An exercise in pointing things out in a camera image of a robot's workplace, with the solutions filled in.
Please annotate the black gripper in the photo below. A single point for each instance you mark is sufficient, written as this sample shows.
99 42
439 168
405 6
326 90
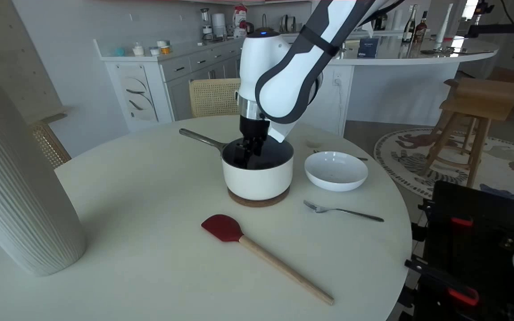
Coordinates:
255 129

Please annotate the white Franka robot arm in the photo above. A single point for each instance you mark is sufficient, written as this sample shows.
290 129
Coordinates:
287 83

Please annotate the white bowl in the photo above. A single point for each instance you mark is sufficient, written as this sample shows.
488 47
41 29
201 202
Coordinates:
337 170

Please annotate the round wooden trivet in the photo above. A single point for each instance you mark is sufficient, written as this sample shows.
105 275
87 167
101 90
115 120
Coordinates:
260 202

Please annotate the wicker back chair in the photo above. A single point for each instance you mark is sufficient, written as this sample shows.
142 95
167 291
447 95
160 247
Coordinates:
214 99
49 145

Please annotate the silver fork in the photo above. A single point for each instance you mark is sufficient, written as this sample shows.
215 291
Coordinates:
314 208

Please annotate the white kitchen cabinet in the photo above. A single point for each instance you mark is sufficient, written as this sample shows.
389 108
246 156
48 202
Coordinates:
144 90

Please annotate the white jar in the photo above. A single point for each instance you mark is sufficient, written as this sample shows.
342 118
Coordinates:
221 28

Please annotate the red topped kitchen appliance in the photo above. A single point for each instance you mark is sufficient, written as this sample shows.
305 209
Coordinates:
240 20

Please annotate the blue box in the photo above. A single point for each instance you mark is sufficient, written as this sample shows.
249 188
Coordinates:
369 47

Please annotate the wooden stool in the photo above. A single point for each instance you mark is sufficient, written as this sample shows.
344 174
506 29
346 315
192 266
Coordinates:
478 101

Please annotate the white ribbed vase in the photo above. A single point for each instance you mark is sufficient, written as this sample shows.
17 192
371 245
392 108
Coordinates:
14 197

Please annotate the black perforated work table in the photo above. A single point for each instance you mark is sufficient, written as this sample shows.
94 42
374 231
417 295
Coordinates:
490 238

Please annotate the round patterned rug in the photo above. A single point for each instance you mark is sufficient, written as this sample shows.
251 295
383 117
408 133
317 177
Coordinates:
508 161

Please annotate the black boom stand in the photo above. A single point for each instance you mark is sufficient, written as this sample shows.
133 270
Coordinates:
508 28

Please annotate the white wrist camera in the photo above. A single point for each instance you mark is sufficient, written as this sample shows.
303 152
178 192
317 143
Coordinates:
278 135

